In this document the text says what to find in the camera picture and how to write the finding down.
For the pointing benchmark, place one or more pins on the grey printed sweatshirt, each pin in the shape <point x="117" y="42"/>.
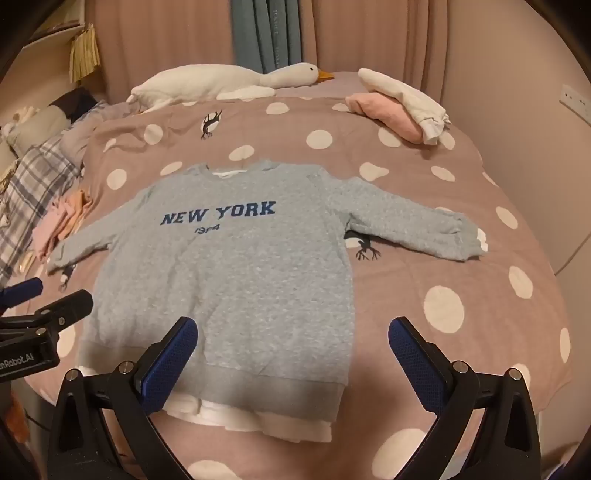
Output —
<point x="231" y="277"/>

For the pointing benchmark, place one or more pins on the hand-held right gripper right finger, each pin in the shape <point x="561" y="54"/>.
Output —
<point x="415" y="364"/>

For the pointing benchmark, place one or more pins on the pink polka dot blanket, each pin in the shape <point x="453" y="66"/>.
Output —
<point x="461" y="295"/>

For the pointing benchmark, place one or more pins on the pink curtain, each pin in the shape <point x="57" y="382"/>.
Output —
<point x="378" y="32"/>
<point x="161" y="32"/>

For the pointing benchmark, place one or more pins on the yellow tassel bundle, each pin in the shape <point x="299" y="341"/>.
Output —
<point x="85" y="55"/>

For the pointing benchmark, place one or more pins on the white folded garment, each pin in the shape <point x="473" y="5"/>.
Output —
<point x="408" y="94"/>

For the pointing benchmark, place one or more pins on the plaid cloth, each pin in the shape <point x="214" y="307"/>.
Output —
<point x="37" y="184"/>

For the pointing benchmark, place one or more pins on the white goose plush toy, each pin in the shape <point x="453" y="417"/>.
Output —
<point x="194" y="83"/>

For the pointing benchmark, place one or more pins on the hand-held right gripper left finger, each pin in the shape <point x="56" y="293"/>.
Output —
<point x="171" y="360"/>

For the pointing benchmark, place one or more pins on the pink folded garment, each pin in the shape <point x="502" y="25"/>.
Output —
<point x="388" y="115"/>

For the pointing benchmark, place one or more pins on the teal curtain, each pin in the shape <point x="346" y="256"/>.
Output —
<point x="265" y="32"/>

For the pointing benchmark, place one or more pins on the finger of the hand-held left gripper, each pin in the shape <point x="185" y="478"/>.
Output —
<point x="23" y="291"/>
<point x="69" y="307"/>

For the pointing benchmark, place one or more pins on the pile of pale pink clothes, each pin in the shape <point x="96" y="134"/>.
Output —
<point x="62" y="221"/>

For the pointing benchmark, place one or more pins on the mauve crumpled cloth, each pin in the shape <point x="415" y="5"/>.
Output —
<point x="92" y="129"/>

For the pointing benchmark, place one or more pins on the grey pillow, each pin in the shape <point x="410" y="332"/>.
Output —
<point x="34" y="127"/>

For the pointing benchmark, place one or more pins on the white shelf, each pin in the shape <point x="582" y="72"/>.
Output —
<point x="51" y="50"/>

